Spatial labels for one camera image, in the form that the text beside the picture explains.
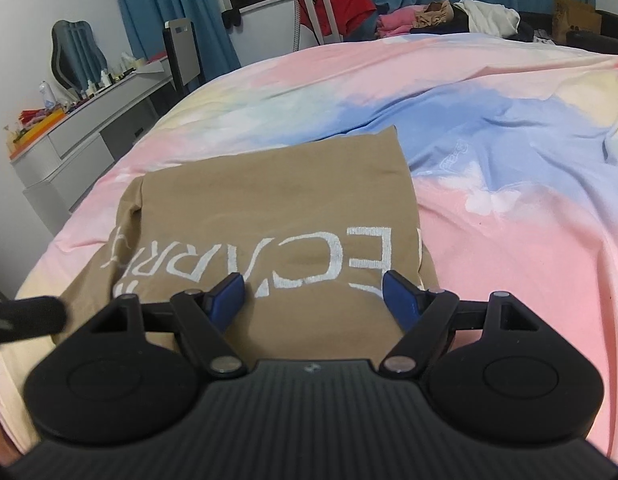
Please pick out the orange box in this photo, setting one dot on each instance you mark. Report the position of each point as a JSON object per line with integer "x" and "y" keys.
{"x": 41, "y": 127}

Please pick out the tan crumpled cloth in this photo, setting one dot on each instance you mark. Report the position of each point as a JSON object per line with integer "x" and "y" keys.
{"x": 434, "y": 14}

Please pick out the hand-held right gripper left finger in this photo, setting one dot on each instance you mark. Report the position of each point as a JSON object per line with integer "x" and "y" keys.
{"x": 226, "y": 302}

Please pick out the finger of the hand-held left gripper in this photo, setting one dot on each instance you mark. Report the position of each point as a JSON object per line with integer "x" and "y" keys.
{"x": 29, "y": 317}

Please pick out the pastel tie-dye blanket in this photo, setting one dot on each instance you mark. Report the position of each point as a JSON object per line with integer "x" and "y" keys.
{"x": 514, "y": 160}

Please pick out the blue cloth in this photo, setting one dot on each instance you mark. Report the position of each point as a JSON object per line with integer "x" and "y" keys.
{"x": 394, "y": 2}

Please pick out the black sofa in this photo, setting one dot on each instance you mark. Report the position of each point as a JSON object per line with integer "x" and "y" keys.
{"x": 609, "y": 35}

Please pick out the white cloth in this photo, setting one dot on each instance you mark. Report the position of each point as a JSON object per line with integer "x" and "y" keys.
{"x": 489, "y": 17}

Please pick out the khaki printed shirt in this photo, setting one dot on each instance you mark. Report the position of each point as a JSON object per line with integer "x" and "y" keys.
{"x": 269, "y": 200}

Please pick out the silver tripod stand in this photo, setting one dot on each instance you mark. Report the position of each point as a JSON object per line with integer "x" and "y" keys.
{"x": 321, "y": 5}

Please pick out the grey desk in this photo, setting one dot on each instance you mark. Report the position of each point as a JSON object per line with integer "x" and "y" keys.
{"x": 74, "y": 160}

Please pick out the pink cloth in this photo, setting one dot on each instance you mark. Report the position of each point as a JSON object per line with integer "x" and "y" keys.
{"x": 396, "y": 22}

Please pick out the red cloth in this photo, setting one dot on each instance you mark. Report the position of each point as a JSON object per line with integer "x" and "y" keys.
{"x": 351, "y": 5}

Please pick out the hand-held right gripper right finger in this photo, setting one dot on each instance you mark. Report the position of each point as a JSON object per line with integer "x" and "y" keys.
{"x": 400, "y": 300}

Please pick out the brown paper bag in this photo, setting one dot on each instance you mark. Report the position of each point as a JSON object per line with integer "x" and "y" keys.
{"x": 576, "y": 20}

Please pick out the vanity mirror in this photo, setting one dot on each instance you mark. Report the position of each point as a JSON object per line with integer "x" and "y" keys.
{"x": 76, "y": 55}

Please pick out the row of small bottles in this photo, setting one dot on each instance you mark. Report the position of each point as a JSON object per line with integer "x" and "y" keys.
{"x": 96, "y": 85}

